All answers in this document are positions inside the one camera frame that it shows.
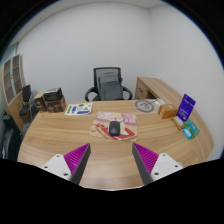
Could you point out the black mesh office chair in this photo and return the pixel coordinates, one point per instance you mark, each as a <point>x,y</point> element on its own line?
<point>96,75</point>

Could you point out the yellow wooden card stand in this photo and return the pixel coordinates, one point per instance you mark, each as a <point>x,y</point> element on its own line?
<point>178,122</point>

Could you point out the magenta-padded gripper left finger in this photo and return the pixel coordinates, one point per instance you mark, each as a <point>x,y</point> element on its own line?
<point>77,159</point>

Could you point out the colourful printed mouse pad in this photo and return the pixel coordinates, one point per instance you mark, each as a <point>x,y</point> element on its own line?
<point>100,123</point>

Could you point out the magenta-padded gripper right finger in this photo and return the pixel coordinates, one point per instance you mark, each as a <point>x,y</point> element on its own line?
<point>146,159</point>

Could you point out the black computer mouse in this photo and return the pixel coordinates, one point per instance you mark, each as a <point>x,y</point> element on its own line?
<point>114,128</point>

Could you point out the wide brown cardboard box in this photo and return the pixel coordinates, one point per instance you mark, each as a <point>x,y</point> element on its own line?
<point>56,106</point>

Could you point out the purple upright card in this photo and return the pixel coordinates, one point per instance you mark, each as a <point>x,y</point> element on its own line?
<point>186,107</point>

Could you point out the wooden side desk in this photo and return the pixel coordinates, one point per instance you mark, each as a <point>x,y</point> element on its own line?
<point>156,87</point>

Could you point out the wooden shelf unit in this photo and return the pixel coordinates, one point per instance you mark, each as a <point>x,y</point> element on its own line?
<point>11,86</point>

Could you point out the grey backpack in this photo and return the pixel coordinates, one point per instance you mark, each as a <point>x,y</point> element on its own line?
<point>110,87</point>

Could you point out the black box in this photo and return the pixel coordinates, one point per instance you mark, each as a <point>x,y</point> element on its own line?
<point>53,94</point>

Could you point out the white sheet with coloured shapes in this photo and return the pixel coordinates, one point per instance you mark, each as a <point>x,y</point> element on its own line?
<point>78,109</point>

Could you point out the small brown cardboard box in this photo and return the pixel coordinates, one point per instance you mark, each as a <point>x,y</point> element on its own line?
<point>40,102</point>

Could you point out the green and blue packet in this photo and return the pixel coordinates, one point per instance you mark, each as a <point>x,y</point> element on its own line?
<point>191,129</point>

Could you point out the small black chair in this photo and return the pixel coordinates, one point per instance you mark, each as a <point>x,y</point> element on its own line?
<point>26,93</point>

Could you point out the dark padded armchair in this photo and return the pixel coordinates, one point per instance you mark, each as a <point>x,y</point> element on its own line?
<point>8,140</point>

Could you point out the small orange-brown box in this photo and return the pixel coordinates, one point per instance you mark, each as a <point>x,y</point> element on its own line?
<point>167,111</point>

